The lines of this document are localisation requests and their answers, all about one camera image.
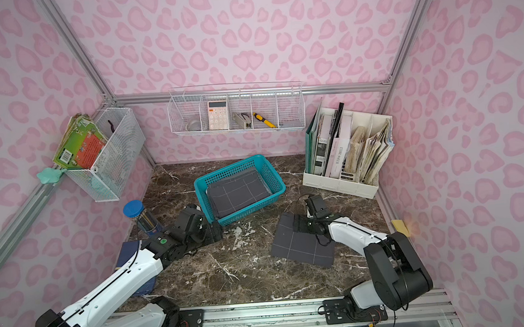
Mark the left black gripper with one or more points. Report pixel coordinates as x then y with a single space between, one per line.
205 230

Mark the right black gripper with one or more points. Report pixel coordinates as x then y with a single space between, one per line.
314 211

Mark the dark grey checked pillowcase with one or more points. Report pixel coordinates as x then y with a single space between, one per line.
236 192

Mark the teal plastic basket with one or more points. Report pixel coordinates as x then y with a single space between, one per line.
265 169

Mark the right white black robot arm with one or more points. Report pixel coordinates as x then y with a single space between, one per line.
397 274

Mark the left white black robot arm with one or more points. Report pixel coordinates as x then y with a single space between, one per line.
93 310

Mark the blue lidded pencil jar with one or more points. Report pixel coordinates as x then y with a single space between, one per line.
142 217

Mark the pink white book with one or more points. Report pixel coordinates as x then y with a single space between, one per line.
339 147

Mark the stack of paper envelopes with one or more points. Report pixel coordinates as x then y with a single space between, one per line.
367 153

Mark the white file organizer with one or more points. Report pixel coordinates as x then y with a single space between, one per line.
331 119

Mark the green folder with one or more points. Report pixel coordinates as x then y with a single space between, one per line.
311 136

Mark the yellow sticky note pad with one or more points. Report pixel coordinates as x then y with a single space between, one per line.
400 226

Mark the metal tape roll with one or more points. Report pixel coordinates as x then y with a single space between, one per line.
194 125

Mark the yellow utility knife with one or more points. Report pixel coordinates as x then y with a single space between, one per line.
264 120

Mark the grey stapler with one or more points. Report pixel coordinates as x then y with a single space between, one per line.
242 120

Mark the pink white calculator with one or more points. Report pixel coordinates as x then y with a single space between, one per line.
218 115

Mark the black clip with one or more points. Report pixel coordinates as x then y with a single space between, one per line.
112 127

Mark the green red booklet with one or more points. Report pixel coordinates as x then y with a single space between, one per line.
80 145

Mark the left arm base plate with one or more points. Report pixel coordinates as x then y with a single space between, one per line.
185 318

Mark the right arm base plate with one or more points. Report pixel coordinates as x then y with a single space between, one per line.
340 311

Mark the white mesh wall basket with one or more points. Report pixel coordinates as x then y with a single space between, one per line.
107 178

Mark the white wire wall shelf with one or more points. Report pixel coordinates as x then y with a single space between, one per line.
283 106

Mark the mint green wall hook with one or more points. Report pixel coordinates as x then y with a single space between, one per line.
50 175

